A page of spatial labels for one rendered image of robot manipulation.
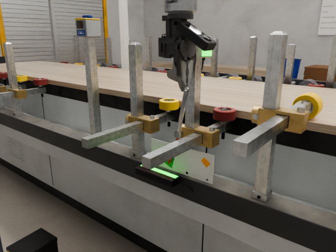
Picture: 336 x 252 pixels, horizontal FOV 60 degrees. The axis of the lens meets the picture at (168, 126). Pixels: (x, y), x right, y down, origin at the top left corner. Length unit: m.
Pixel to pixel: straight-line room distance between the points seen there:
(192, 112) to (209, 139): 0.10
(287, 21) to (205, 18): 2.56
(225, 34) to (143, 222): 8.03
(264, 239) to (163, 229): 0.68
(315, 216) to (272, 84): 0.36
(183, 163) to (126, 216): 0.81
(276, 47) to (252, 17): 8.08
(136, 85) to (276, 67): 0.50
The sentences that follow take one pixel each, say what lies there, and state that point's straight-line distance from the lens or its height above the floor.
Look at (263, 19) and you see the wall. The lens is 8.71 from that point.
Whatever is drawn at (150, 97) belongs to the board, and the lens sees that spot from 1.30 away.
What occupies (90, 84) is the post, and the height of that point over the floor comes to 0.96.
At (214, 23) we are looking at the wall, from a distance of 9.46.
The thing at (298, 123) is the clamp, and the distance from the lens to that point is 0.79.
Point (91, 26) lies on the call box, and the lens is 1.24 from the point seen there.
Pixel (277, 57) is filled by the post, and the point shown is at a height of 1.10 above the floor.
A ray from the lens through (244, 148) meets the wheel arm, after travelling 0.57.
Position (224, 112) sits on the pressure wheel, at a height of 0.91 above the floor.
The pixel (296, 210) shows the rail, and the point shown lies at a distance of 0.89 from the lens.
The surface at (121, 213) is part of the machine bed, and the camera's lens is 1.76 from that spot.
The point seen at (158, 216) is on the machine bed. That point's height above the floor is 0.29.
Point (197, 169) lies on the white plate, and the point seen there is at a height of 0.74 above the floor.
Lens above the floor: 1.15
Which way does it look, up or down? 17 degrees down
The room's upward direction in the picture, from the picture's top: straight up
